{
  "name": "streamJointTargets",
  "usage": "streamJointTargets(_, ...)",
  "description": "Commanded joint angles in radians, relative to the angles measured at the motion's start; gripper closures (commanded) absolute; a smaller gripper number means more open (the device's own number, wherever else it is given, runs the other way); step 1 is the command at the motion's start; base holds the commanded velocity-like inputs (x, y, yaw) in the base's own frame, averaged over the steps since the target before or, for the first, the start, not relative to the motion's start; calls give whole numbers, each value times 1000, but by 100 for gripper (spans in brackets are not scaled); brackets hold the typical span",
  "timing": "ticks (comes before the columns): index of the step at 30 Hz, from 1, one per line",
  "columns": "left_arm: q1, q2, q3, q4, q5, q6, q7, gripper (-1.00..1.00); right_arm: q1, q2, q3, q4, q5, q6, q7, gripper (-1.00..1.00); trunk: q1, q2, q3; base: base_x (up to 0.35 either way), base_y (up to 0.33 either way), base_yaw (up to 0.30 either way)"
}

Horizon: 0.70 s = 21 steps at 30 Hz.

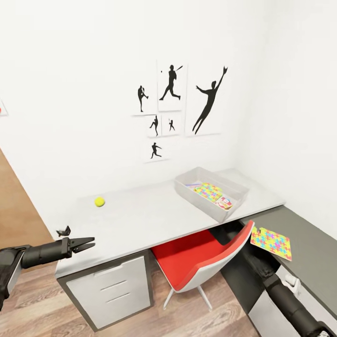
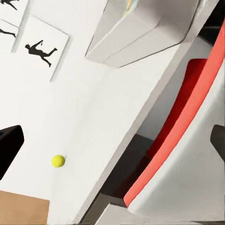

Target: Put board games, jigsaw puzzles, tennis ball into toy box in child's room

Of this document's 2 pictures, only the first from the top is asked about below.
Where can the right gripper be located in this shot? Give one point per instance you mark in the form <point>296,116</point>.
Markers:
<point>284,299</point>

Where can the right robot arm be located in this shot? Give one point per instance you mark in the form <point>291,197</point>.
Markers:
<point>283,294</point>

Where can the jigsaw puzzle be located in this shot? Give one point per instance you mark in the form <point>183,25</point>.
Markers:
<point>210,192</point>
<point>272,242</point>

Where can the tennis ball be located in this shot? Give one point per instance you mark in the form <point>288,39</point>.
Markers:
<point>99,201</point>

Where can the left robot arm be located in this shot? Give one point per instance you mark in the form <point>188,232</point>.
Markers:
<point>14,259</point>

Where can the board game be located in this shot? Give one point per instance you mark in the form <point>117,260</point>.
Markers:
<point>192,186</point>
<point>222,201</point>

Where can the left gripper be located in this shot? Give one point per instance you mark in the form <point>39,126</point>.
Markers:
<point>63,249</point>

